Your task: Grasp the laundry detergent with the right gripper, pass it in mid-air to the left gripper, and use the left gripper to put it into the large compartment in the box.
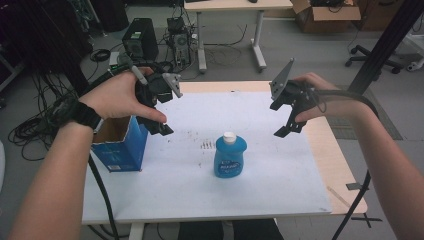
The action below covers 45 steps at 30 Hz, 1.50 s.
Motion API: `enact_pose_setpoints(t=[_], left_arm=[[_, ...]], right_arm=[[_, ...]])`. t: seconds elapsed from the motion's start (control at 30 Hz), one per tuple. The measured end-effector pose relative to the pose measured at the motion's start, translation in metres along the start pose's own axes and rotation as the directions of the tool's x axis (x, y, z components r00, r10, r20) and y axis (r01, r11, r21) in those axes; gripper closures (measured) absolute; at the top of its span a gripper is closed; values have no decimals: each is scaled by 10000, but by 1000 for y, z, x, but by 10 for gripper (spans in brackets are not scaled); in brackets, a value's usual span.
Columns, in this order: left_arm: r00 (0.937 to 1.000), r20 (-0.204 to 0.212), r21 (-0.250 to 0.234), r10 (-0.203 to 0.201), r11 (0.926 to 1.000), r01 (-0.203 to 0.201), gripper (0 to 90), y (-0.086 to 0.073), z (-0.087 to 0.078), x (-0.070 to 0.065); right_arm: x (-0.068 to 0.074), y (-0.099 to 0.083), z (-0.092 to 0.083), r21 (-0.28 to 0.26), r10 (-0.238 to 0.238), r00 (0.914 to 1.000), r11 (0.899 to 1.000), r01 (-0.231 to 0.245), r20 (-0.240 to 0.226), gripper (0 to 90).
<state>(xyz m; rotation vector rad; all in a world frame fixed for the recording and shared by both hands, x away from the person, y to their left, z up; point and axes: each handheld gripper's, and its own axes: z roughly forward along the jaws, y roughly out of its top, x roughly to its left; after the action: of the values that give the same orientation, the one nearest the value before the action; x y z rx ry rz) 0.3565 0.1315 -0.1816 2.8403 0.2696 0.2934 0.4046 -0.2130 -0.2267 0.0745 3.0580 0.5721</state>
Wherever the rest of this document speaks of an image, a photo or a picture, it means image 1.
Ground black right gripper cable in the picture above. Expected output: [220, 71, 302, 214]
[312, 87, 382, 240]

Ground bundle of black floor cables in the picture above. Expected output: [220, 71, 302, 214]
[7, 71, 83, 162]

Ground white table leg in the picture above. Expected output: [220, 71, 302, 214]
[127, 222, 147, 240]

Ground black metal stand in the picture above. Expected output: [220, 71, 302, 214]
[346, 0, 424, 97]

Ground black computer tower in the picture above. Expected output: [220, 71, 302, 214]
[121, 17, 160, 63]

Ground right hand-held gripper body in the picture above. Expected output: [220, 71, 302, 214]
[268, 57, 318, 117]

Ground coiled black cable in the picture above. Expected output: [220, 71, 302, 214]
[89, 48, 111, 63]

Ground white table mat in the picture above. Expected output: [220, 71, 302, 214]
[81, 91, 333, 225]

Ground person's left hand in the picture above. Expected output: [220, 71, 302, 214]
[79, 66, 168, 125]

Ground black office chair base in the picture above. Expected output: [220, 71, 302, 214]
[344, 44, 405, 75]

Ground person's right hand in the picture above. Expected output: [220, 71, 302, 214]
[292, 72, 361, 124]

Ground black tape cross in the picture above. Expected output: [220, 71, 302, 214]
[350, 212, 383, 230]

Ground blue cardboard box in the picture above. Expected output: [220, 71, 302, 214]
[90, 114, 150, 173]

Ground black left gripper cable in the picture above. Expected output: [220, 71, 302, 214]
[87, 154, 120, 240]

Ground grey cable plug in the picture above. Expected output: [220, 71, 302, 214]
[119, 54, 150, 86]

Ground small white box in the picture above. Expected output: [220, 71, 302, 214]
[108, 51, 121, 67]

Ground open computer case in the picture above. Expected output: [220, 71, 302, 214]
[166, 16, 193, 68]

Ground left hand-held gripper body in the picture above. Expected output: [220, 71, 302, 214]
[134, 71, 184, 110]

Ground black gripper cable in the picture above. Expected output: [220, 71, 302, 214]
[87, 154, 120, 240]
[312, 87, 382, 240]

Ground light wooden desk white legs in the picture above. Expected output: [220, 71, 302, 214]
[183, 0, 295, 74]

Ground brown cardboard box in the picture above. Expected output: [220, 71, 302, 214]
[290, 0, 362, 34]

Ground blue bottle with white cap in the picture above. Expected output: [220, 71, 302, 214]
[213, 131, 248, 179]

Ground black wristwatch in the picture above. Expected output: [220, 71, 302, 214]
[54, 97, 103, 131]

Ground black tape strip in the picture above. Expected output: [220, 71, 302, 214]
[345, 182, 370, 192]

